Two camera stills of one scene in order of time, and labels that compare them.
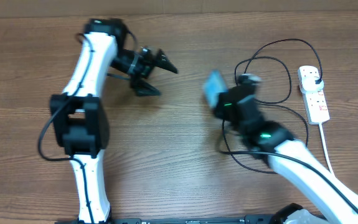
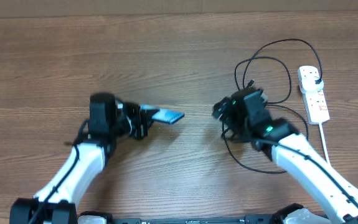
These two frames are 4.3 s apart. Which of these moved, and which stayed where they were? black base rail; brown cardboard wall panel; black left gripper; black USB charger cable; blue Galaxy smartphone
Moved: black left gripper; blue Galaxy smartphone
Stayed: brown cardboard wall panel; black USB charger cable; black base rail
